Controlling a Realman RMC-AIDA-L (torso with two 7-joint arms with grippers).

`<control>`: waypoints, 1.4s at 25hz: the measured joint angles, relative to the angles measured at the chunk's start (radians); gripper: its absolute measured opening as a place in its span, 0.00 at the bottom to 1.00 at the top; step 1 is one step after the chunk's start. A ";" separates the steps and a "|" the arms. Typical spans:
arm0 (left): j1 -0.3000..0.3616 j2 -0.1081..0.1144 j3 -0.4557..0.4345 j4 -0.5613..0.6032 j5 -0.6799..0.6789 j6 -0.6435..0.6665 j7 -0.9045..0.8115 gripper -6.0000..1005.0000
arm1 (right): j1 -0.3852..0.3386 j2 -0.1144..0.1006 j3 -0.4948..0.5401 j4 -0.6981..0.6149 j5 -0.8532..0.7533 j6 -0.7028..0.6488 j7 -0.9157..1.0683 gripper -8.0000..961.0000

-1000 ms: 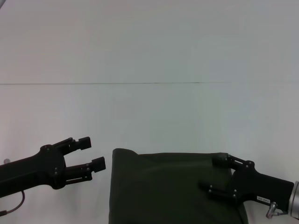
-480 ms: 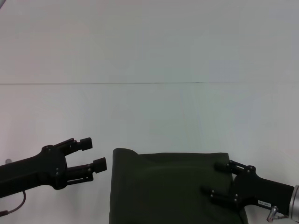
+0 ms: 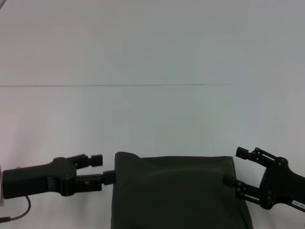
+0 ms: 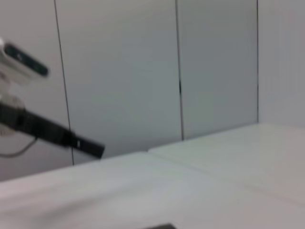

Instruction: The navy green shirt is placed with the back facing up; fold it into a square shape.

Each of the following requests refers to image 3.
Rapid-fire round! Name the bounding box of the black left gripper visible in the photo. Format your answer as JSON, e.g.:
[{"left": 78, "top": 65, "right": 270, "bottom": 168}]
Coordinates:
[{"left": 1, "top": 154, "right": 117, "bottom": 200}]

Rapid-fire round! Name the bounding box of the dark green shirt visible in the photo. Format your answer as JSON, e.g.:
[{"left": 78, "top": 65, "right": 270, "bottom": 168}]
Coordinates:
[{"left": 111, "top": 151, "right": 254, "bottom": 229}]

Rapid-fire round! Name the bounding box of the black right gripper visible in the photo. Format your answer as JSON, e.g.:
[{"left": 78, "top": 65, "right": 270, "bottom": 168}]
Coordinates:
[{"left": 222, "top": 146, "right": 305, "bottom": 210}]

